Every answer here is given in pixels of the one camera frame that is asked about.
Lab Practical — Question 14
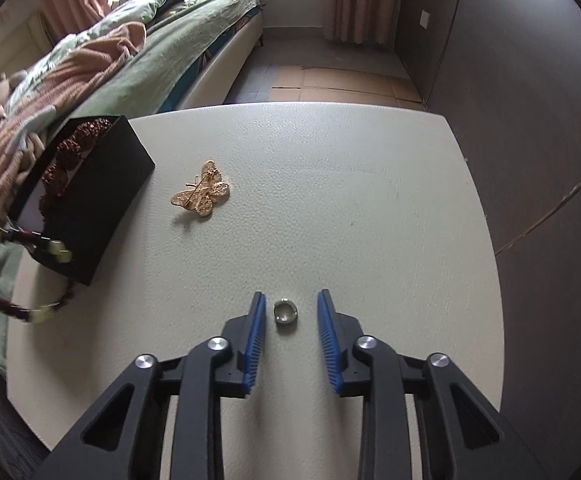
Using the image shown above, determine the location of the silver ring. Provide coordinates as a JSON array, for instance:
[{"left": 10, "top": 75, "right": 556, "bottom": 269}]
[{"left": 273, "top": 298, "right": 299, "bottom": 330}]

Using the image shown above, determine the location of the green black bead necklace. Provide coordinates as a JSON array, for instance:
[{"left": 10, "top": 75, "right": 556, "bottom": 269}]
[{"left": 0, "top": 221, "right": 78, "bottom": 325}]

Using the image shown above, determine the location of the gold butterfly brooch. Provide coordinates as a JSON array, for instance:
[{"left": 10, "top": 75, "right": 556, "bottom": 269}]
[{"left": 170, "top": 160, "right": 230, "bottom": 218}]

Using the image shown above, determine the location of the black open jewelry box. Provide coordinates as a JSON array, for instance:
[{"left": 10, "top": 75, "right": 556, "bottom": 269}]
[{"left": 7, "top": 116, "right": 155, "bottom": 285}]

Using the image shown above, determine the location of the white ottoman table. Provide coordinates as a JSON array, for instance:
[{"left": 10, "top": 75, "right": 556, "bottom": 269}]
[{"left": 7, "top": 103, "right": 504, "bottom": 479}]

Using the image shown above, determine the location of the pink fleece blanket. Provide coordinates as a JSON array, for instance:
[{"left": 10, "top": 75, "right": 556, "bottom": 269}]
[{"left": 0, "top": 22, "right": 146, "bottom": 226}]

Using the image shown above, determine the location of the bed with green sheet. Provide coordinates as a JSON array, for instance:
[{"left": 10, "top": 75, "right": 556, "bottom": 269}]
[{"left": 0, "top": 0, "right": 267, "bottom": 376}]

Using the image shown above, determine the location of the cardboard floor sheet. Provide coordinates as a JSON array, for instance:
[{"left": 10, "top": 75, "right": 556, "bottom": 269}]
[{"left": 269, "top": 66, "right": 425, "bottom": 110}]

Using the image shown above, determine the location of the light green duvet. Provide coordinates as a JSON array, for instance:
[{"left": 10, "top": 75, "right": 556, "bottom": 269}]
[{"left": 5, "top": 0, "right": 197, "bottom": 113}]

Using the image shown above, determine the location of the right pink curtain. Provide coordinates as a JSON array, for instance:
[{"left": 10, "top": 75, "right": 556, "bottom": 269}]
[{"left": 323, "top": 0, "right": 401, "bottom": 47}]

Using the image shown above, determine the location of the dark wall panel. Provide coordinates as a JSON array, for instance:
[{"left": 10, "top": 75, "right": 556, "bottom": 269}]
[{"left": 395, "top": 0, "right": 581, "bottom": 478}]

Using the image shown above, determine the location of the white wall outlet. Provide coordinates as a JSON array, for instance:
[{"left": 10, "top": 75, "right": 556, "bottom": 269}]
[{"left": 419, "top": 10, "right": 430, "bottom": 29}]

